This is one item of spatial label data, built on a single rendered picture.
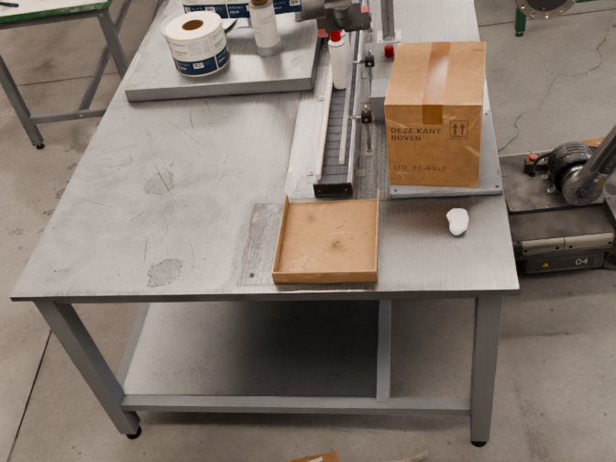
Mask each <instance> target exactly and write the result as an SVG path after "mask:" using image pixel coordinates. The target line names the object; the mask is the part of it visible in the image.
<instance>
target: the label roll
mask: <svg viewBox="0 0 616 462"><path fill-rule="evenodd" d="M165 35H166V38H167V41H168V43H169V47H170V52H171V55H172V58H173V61H174V64H175V67H176V70H177V72H178V73H180V74H182V75H184V76H189V77H199V76H205V75H208V74H211V73H214V72H217V71H219V70H221V69H222V68H224V67H225V66H226V65H227V64H228V62H229V60H230V55H229V50H228V46H227V43H226V36H225V32H224V29H223V25H222V21H221V17H220V16H219V15H218V14H216V13H214V12H210V11H196V12H191V13H187V14H184V15H181V16H178V17H176V18H174V19H173V20H172V21H171V22H170V23H169V24H168V25H167V26H166V27H165Z"/></svg>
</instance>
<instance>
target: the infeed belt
mask: <svg viewBox="0 0 616 462"><path fill-rule="evenodd" d="M359 33H360V30H359V31H356V40H355V50H354V61H357V60H358V44H359ZM356 76H357V64H353V71H352V80H351V90H350V100H349V110H348V115H349V116H352V115H353V109H354V98H355V87H356ZM345 99H346V90H342V91H339V90H336V89H335V88H334V82H333V88H332V94H331V102H330V109H329V117H328V124H327V131H326V139H325V146H324V160H323V167H322V174H321V180H317V185H322V184H344V183H347V175H348V163H349V152H350V141H351V131H352V120H347V130H346V149H345V159H344V164H339V154H340V145H341V136H342V126H343V117H344V108H345Z"/></svg>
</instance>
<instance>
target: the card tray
mask: <svg viewBox="0 0 616 462"><path fill-rule="evenodd" d="M379 220H380V193H379V189H378V192H377V199H368V200H344V201H320V202H296V203H289V200H288V195H287V193H285V198H284V204H283V208H282V214H281V220H280V229H279V234H278V239H277V245H276V249H275V255H274V260H273V265H272V271H271V276H272V279H273V282H274V284H277V283H329V282H377V277H378V248H379Z"/></svg>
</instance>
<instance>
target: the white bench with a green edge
mask: <svg viewBox="0 0 616 462"><path fill-rule="evenodd" d="M0 2H7V3H17V4H19V7H12V6H7V5H0V30H3V29H10V28H22V27H30V26H36V25H43V24H49V23H57V22H63V21H70V20H77V19H84V18H90V17H97V18H98V21H99V23H100V26H101V28H102V31H103V33H104V37H105V40H106V45H105V47H104V51H103V53H102V56H101V58H100V60H99V62H98V65H97V67H96V69H95V72H94V74H93V78H92V79H91V82H90V84H89V87H88V89H87V91H86V94H85V96H84V98H83V100H82V104H81V106H80V108H79V110H77V111H70V112H61V113H54V114H45V115H31V113H30V112H29V110H28V107H27V105H26V104H25V102H24V100H23V98H22V96H21V94H20V92H19V90H18V89H17V86H16V84H15V82H14V80H13V78H12V76H11V74H10V72H9V70H8V68H7V67H6V64H5V62H4V60H3V58H2V57H1V55H0V83H1V85H2V87H3V89H4V91H5V94H6V95H7V97H8V99H9V101H10V103H11V105H12V106H13V108H14V110H15V111H16V114H17V116H18V118H19V120H20V122H21V124H22V126H23V128H24V129H25V130H26V132H27V135H28V137H29V139H30V141H31V143H32V146H35V145H37V146H36V148H37V149H43V148H44V147H45V145H44V144H43V143H42V142H43V140H44V138H43V137H42V135H41V134H40V132H39V129H38V127H37V125H36V124H44V123H52V122H60V121H69V120H76V119H84V118H91V117H98V116H104V115H105V112H106V110H107V108H108V106H106V107H99V108H92V109H89V107H90V105H91V102H92V100H93V98H94V94H95V92H96V89H97V87H98V84H99V82H100V80H101V78H102V75H103V73H104V70H105V66H106V64H107V62H108V60H109V57H110V55H111V54H112V57H113V60H114V62H115V66H116V68H117V71H118V73H119V76H120V78H121V81H122V80H123V78H124V76H125V74H126V73H127V70H128V68H129V65H128V63H127V58H126V56H125V53H124V51H123V48H122V46H121V43H120V40H119V37H118V34H119V31H120V29H121V27H122V24H123V22H124V19H125V17H126V14H127V10H128V8H129V6H130V3H131V0H124V2H123V4H122V6H121V8H120V11H119V13H118V16H117V18H116V21H115V24H114V23H113V20H112V18H111V16H110V13H109V6H110V5H111V3H112V0H43V1H40V0H0Z"/></svg>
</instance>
